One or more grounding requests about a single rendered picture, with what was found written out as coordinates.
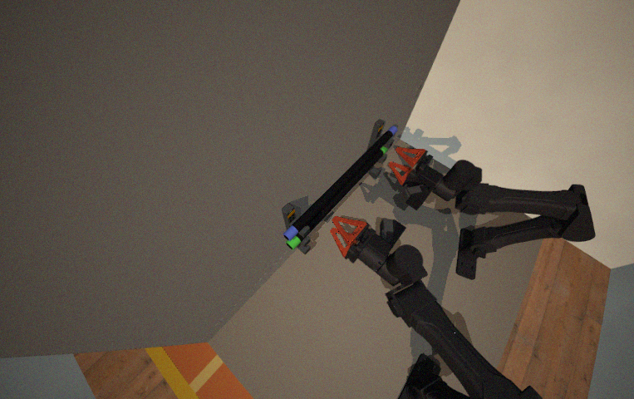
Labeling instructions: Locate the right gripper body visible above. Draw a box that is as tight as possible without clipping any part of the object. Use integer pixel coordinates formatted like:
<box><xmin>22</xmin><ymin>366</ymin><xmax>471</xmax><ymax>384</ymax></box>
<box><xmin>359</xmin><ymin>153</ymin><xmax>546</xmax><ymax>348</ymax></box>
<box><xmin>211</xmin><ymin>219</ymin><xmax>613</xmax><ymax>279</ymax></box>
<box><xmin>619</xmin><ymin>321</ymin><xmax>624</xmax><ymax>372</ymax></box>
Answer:
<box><xmin>402</xmin><ymin>150</ymin><xmax>444</xmax><ymax>188</ymax></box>

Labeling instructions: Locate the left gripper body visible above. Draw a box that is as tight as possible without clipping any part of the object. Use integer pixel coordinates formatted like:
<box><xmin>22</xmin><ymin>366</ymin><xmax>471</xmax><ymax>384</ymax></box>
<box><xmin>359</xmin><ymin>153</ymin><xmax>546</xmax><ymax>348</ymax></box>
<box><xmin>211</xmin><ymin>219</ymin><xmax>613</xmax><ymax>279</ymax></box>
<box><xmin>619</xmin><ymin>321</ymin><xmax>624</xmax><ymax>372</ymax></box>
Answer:
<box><xmin>345</xmin><ymin>224</ymin><xmax>390</xmax><ymax>272</ymax></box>

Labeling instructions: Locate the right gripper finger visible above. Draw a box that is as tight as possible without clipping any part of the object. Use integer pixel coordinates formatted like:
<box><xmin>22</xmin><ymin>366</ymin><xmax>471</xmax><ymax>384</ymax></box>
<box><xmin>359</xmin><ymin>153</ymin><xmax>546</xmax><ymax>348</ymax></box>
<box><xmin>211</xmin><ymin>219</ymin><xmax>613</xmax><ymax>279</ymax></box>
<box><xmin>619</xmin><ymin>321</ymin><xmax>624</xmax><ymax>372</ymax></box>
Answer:
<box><xmin>389</xmin><ymin>162</ymin><xmax>412</xmax><ymax>185</ymax></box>
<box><xmin>396</xmin><ymin>147</ymin><xmax>425</xmax><ymax>168</ymax></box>

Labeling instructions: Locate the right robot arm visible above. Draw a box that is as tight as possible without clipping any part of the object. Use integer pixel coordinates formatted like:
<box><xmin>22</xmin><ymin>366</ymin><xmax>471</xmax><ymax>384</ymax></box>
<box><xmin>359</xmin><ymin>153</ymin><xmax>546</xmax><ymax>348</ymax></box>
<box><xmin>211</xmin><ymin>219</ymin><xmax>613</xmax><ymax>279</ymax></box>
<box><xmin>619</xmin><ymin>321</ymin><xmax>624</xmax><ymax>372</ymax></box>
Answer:
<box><xmin>402</xmin><ymin>160</ymin><xmax>596</xmax><ymax>280</ymax></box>

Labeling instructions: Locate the dark grey wall rack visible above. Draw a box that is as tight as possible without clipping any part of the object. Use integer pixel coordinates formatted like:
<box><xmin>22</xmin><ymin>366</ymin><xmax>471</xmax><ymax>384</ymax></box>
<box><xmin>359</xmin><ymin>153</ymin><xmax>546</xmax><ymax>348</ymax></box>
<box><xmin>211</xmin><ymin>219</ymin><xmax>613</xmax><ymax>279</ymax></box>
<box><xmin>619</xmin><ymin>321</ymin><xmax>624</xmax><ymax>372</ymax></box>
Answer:
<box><xmin>282</xmin><ymin>119</ymin><xmax>394</xmax><ymax>255</ymax></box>

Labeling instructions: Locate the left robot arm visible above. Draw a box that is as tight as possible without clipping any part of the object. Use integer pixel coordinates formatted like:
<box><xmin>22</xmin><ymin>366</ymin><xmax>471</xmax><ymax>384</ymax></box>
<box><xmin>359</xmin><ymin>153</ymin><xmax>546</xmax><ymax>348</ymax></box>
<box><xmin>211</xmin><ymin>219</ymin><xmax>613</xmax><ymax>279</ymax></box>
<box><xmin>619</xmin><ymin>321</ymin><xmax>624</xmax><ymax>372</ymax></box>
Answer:
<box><xmin>367</xmin><ymin>219</ymin><xmax>542</xmax><ymax>399</ymax></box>

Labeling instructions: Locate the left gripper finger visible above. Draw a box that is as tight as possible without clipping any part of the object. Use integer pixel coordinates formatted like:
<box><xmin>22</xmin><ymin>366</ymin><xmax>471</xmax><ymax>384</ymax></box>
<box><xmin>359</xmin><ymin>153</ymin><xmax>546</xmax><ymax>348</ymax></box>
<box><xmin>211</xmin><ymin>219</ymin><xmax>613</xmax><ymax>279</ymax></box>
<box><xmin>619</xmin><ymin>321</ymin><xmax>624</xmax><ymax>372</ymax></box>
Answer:
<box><xmin>330</xmin><ymin>228</ymin><xmax>359</xmax><ymax>258</ymax></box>
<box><xmin>332</xmin><ymin>216</ymin><xmax>367</xmax><ymax>246</ymax></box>

